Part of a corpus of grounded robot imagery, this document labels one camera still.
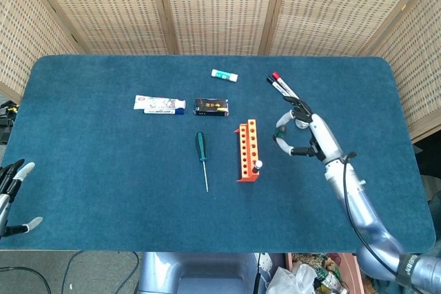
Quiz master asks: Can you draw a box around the long green black screwdriver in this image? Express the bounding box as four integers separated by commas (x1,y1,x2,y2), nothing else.
195,131,210,193

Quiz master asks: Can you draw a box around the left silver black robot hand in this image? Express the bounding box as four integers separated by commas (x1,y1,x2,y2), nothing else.
0,158,45,239

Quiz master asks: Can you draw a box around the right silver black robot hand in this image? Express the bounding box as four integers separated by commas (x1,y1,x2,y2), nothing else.
274,96,345,165

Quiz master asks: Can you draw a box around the woven wooden folding screen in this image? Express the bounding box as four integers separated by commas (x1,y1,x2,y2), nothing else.
0,0,441,143

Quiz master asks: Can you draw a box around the black equipment beside table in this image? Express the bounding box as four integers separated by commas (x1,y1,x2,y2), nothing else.
0,100,19,145

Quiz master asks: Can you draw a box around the pink box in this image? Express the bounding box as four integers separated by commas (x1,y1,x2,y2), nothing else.
285,252,361,294

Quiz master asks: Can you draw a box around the blue table cloth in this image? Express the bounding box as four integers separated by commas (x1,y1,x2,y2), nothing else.
0,54,438,253

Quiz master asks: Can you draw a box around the white plastic bag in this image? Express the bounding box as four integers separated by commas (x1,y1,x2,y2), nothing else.
267,262,318,294

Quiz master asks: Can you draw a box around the orange tube rack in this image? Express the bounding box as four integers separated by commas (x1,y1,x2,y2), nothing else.
234,118,263,183

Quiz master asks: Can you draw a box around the white green glue stick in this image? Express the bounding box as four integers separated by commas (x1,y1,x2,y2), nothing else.
211,68,239,83

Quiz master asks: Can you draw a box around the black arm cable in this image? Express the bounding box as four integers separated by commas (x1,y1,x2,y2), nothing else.
340,151,441,294

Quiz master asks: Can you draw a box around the blue-grey robot torso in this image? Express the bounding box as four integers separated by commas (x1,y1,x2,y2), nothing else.
137,251,259,294

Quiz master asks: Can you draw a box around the black floor cable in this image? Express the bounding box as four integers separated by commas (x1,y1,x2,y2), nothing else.
61,251,87,294
0,266,52,294

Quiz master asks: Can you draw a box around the white toothpaste tube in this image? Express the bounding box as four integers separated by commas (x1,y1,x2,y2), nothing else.
133,94,187,111

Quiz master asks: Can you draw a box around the white marker with black cap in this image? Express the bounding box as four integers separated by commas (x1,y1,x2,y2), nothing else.
266,76,294,99

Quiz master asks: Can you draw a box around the black rectangular box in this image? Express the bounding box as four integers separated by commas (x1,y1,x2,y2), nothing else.
194,98,230,117

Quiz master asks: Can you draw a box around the white marker with red cap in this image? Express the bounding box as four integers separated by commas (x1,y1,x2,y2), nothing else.
271,71,300,99

